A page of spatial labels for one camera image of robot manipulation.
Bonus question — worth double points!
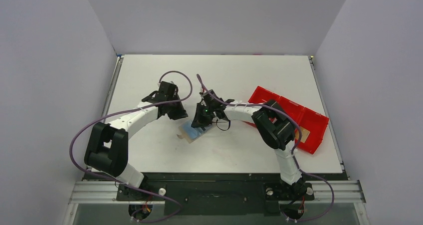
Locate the beige leather card holder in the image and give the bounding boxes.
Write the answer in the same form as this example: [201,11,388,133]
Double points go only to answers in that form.
[177,120,214,144]

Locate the gold credit card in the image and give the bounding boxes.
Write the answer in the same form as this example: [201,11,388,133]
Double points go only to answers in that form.
[295,127,310,143]

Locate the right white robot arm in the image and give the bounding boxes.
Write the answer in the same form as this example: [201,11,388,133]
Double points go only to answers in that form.
[191,90,302,199]

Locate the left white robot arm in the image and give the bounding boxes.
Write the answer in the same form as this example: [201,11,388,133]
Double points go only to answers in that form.
[84,82,188,200]

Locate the red plastic bin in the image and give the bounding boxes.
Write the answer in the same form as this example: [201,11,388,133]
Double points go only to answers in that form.
[248,86,329,155]

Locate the black looped cable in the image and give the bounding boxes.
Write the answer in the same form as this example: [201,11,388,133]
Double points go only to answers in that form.
[215,116,231,132]

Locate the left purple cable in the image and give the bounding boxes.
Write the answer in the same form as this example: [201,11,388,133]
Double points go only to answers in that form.
[69,70,194,214]

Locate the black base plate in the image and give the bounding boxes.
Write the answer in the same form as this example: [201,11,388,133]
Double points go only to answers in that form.
[116,171,348,217]

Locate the aluminium frame rail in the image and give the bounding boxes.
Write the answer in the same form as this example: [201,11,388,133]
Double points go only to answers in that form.
[84,54,365,225]

